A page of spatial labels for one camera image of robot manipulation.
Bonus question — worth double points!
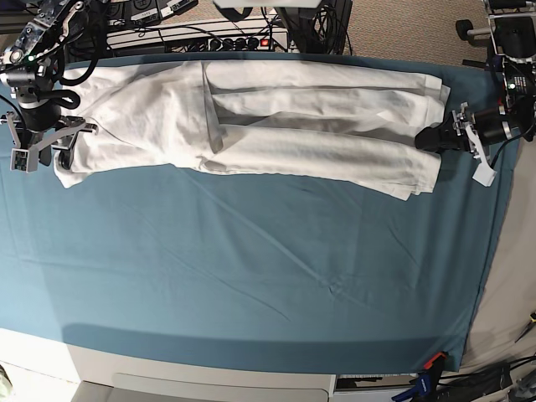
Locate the white T-shirt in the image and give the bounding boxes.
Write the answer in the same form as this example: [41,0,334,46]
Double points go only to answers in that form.
[54,60,450,200]

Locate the teal table cloth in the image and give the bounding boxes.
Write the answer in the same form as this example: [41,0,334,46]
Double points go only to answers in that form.
[0,52,532,374]

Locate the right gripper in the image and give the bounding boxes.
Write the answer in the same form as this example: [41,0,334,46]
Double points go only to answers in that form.
[5,100,98,173]

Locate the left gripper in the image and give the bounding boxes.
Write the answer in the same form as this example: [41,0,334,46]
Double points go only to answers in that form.
[415,102,523,187]

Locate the orange black clamp bottom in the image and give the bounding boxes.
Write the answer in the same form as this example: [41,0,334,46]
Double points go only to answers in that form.
[424,351,448,370]

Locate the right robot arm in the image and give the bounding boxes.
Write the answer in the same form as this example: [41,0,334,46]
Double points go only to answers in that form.
[1,1,109,173]

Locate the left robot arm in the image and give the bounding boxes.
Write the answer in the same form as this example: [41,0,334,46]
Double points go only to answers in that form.
[415,1,535,187]

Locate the white drawer cabinet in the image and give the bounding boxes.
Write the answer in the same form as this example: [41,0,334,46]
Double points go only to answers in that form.
[1,328,336,401]

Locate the black power strip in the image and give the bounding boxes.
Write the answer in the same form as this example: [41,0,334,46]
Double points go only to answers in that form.
[183,34,290,54]

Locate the blue clamp bottom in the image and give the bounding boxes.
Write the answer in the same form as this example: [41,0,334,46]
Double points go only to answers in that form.
[391,372,437,402]

